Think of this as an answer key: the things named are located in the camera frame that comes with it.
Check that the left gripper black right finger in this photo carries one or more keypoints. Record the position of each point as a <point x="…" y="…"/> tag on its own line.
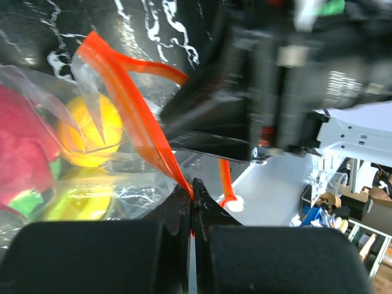
<point x="207" y="212"/>

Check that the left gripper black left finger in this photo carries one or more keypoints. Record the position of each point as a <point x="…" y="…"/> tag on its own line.
<point x="174" y="212"/>

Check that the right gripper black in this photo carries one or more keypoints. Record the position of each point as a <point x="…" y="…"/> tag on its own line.
<point x="255" y="75"/>

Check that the clear zip top bag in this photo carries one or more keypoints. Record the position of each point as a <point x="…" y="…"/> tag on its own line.
<point x="144" y="168"/>

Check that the orange fake fruit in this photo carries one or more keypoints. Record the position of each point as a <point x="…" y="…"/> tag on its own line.
<point x="85" y="147"/>

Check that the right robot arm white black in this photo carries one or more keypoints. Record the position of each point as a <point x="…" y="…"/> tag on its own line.
<point x="353" y="68"/>

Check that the yellow fake lemon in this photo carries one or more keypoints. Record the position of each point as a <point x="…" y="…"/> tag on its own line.
<point x="82" y="194"/>

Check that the red fake fruit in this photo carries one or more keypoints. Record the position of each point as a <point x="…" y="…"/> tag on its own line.
<point x="29" y="155"/>

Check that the green cloth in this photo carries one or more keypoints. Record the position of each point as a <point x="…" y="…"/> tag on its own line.
<point x="332" y="7"/>

